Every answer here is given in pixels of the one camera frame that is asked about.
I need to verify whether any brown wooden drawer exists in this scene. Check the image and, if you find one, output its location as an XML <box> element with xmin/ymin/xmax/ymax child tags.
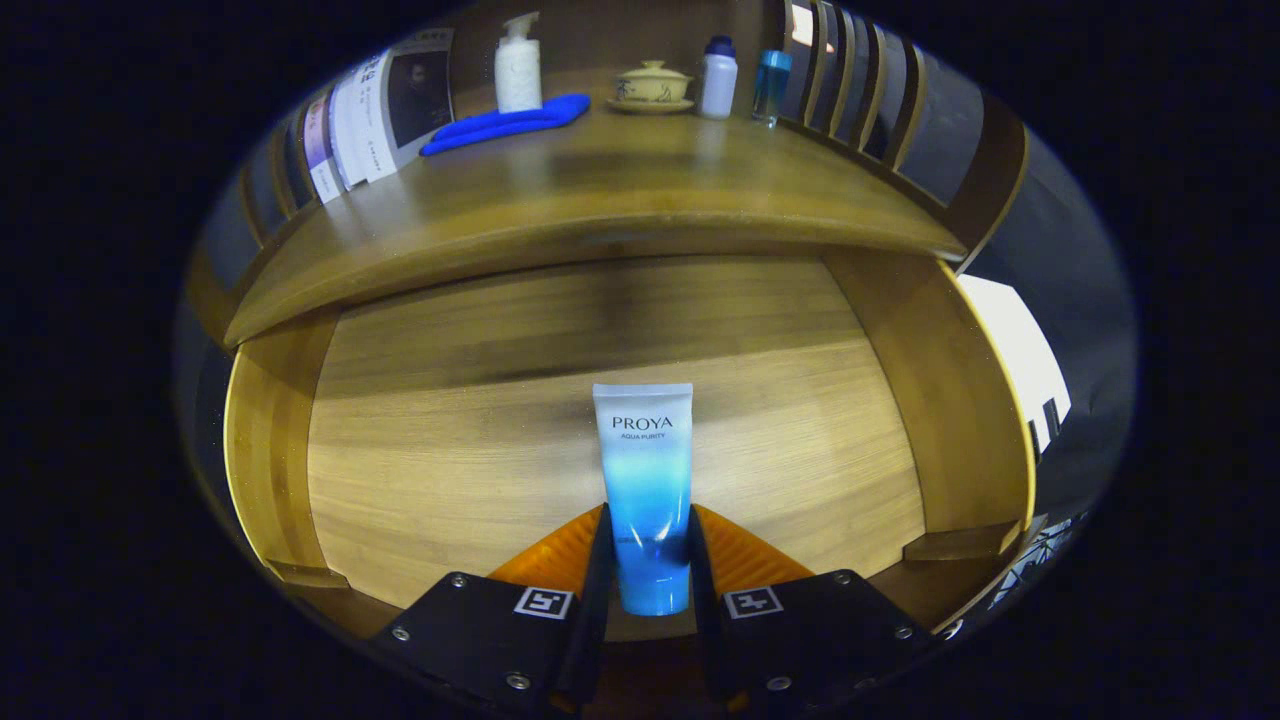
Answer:
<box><xmin>222</xmin><ymin>250</ymin><xmax>1036</xmax><ymax>651</ymax></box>

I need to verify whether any clear blue bottle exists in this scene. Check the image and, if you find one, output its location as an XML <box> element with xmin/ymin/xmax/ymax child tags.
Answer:
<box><xmin>752</xmin><ymin>50</ymin><xmax>793</xmax><ymax>127</ymax></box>

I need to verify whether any wooden countertop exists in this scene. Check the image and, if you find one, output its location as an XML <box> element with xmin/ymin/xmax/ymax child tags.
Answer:
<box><xmin>222</xmin><ymin>95</ymin><xmax>969</xmax><ymax>349</ymax></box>

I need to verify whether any white pump bottle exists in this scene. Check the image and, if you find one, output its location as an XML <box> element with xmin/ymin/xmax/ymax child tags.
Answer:
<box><xmin>494</xmin><ymin>12</ymin><xmax>544</xmax><ymax>114</ymax></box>

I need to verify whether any beige lidded teacup with saucer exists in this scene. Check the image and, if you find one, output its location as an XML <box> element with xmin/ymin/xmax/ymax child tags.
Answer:
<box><xmin>606</xmin><ymin>60</ymin><xmax>695</xmax><ymax>114</ymax></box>

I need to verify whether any purple book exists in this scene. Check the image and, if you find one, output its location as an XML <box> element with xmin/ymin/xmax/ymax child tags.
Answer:
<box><xmin>300</xmin><ymin>95</ymin><xmax>346</xmax><ymax>204</ymax></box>

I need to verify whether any blue folded cloth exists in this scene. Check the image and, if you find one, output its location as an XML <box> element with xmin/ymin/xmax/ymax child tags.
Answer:
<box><xmin>420</xmin><ymin>93</ymin><xmax>591</xmax><ymax>157</ymax></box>

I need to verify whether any white bottle with blue cap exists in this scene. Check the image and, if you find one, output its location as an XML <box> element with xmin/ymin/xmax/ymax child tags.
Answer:
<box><xmin>699</xmin><ymin>36</ymin><xmax>739</xmax><ymax>120</ymax></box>

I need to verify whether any brown wooden cabinet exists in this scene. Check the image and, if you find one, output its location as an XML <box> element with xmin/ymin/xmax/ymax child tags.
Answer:
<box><xmin>183</xmin><ymin>0</ymin><xmax>1031</xmax><ymax>346</ymax></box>

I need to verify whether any thin white book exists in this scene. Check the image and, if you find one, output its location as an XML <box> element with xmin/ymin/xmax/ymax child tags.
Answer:
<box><xmin>328</xmin><ymin>75</ymin><xmax>371</xmax><ymax>191</ymax></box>

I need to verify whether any white book with portrait cover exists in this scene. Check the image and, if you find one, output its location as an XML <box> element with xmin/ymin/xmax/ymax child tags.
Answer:
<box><xmin>352</xmin><ymin>28</ymin><xmax>456</xmax><ymax>183</ymax></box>

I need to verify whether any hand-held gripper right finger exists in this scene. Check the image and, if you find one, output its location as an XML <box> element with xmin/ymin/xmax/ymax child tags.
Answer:
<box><xmin>688</xmin><ymin>503</ymin><xmax>936</xmax><ymax>716</ymax></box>

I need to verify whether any white appliance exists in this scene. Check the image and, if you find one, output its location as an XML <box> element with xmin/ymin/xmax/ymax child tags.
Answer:
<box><xmin>955</xmin><ymin>273</ymin><xmax>1073</xmax><ymax>456</ymax></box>

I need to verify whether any blue and white cosmetic tube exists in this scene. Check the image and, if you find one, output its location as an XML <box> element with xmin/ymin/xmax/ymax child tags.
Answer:
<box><xmin>592</xmin><ymin>383</ymin><xmax>695</xmax><ymax>617</ymax></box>

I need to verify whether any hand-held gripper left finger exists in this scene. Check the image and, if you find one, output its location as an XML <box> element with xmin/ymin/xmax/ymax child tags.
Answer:
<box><xmin>368</xmin><ymin>503</ymin><xmax>613</xmax><ymax>716</ymax></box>

